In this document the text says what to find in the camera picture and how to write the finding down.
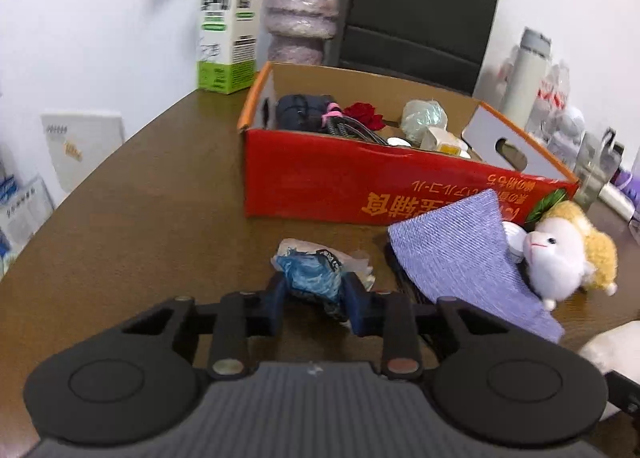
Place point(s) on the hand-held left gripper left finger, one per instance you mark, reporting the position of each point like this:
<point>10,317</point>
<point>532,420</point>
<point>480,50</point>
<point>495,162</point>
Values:
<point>275,300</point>

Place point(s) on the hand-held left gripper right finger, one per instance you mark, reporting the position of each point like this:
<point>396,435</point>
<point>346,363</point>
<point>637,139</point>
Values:
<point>357,308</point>

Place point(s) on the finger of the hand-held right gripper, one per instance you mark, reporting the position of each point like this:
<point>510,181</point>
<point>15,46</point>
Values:
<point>625,393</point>

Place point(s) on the blue crinkly packet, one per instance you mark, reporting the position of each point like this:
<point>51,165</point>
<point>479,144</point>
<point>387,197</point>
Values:
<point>310,273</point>

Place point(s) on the red cardboard box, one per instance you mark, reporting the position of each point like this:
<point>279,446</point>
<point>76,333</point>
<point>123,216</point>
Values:
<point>310,178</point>

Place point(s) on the white round charger puck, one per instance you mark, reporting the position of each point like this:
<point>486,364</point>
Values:
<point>398,142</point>

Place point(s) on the white wall charger plug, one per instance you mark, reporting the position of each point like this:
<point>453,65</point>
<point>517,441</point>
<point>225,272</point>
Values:
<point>442,141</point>

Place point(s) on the navy zipper case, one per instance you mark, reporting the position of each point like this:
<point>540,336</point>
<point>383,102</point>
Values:
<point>300,111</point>

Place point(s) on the red fabric rose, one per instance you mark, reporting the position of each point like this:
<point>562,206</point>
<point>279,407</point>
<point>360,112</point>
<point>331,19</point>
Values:
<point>364,114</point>

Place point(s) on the iridescent clear plastic bag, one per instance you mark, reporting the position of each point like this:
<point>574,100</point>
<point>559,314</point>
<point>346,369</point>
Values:
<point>424,118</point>

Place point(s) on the white plastic packet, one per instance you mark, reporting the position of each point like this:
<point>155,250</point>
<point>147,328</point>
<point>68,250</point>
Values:
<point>612,345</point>

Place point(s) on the purple woven pouch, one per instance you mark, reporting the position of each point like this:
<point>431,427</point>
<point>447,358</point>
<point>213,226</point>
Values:
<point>450,248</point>

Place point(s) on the wooden desk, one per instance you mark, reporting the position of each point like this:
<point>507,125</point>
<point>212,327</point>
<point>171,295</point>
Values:
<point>150,218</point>

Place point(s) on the white and yellow plush toy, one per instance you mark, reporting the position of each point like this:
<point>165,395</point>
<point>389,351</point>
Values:
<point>560,253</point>

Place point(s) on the white round container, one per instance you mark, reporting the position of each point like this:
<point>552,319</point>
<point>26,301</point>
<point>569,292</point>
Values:
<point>515,240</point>

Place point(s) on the white power strip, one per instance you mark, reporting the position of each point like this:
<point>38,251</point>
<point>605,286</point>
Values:
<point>617,200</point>

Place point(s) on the clear drinking glass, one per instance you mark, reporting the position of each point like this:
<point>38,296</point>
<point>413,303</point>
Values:
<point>592,168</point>

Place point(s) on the white notebook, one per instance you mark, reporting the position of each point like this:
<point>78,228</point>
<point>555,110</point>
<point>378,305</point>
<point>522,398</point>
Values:
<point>85,148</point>

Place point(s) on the blue cardboard box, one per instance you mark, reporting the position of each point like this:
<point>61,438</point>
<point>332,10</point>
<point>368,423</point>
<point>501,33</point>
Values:
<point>20,218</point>

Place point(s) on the white and green milk carton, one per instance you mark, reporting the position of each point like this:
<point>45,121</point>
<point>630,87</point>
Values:
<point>227,23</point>

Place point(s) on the white thermos bottle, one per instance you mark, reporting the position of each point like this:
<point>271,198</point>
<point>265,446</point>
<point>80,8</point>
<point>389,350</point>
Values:
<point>525,78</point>

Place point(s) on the pink stone vase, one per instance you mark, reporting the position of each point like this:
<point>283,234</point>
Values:
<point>302,8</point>

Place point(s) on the black paper bag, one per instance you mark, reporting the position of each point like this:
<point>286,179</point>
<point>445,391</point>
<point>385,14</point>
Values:
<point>420,18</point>

